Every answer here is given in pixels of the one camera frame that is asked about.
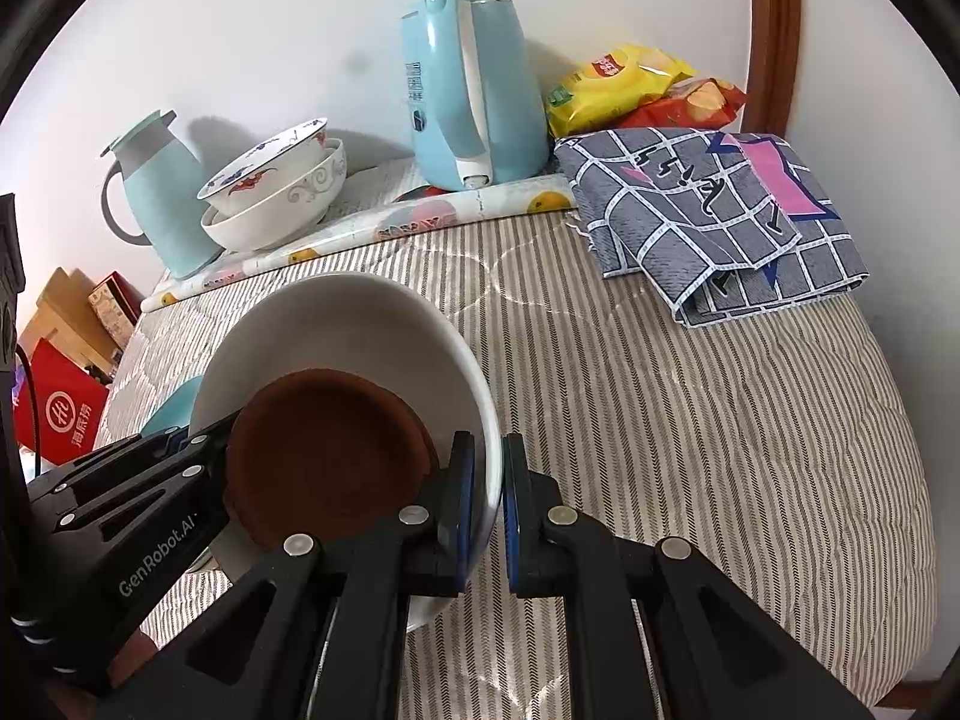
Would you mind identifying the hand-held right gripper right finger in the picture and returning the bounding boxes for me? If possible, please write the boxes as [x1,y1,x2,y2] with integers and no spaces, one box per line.
[501,433,875,720]

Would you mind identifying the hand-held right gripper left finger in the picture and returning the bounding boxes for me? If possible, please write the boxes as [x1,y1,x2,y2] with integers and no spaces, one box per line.
[90,431,477,720]

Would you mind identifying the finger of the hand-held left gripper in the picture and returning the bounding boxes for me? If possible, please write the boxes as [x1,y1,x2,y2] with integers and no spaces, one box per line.
[56,409,248,533]
[26,426,192,500]

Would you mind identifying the teal square plate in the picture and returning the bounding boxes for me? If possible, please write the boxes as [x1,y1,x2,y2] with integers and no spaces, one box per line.
[141,376,205,437]

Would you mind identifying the brown small dish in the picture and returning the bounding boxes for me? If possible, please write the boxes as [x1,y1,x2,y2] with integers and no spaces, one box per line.
[225,367,441,547]

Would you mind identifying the white bowl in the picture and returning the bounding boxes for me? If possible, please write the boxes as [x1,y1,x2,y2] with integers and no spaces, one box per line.
[190,271,503,635]

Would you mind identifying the person's left hand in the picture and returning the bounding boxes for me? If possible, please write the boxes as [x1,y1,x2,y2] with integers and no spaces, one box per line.
[45,626,170,720]

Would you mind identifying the red paper bag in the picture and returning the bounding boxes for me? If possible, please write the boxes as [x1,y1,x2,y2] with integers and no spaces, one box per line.
[15,337,108,466]

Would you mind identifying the patterned brown box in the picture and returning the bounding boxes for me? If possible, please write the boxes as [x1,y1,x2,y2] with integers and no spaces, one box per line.
[88,274,147,350]

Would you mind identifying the brown cardboard boards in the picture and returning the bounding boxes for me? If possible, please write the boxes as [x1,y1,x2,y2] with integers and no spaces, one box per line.
[19,268,113,361]

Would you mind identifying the teal thermos jug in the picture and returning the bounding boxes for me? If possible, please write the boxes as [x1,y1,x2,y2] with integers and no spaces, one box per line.
[101,111,222,280]

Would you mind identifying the grey swirl patterned bowl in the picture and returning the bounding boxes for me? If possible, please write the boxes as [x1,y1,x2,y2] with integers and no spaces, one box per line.
[200,137,348,253]

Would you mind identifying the fruit printed plastic mat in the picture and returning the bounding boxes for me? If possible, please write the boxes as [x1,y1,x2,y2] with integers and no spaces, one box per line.
[141,174,578,312]

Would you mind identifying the blue flower patterned bowl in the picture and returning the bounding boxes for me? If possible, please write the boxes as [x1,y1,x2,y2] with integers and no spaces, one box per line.
[197,118,329,217]

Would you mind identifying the grey checked cloth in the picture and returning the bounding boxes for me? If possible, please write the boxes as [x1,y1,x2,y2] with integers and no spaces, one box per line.
[553,127,871,329]

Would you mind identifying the light blue electric kettle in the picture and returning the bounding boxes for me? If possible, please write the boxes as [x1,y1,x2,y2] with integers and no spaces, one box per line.
[399,0,550,192]

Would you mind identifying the yellow chip bag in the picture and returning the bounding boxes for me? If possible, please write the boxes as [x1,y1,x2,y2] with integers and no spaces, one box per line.
[545,43,698,138]

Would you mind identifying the red chip bag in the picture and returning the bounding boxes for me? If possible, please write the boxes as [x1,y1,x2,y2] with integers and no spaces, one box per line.
[619,76,749,130]

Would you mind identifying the black cable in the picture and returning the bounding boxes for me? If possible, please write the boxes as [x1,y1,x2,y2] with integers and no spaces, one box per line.
[15,345,42,477]

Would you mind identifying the wooden door frame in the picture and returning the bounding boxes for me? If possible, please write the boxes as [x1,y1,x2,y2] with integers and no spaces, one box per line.
[746,0,803,140]

